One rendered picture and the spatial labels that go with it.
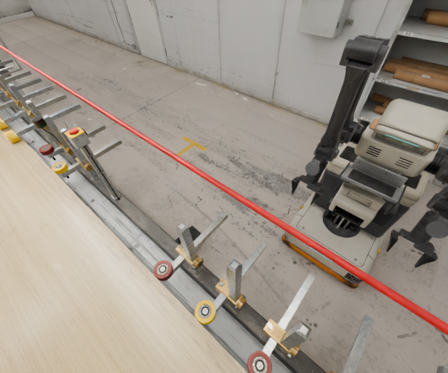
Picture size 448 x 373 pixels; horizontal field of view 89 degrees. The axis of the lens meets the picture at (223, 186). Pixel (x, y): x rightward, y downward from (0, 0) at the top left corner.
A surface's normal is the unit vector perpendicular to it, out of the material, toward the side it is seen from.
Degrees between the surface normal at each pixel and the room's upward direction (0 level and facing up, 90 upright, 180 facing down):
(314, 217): 0
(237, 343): 0
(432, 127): 42
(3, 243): 0
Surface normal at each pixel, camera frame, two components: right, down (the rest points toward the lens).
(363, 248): -0.04, -0.64
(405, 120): -0.47, -0.07
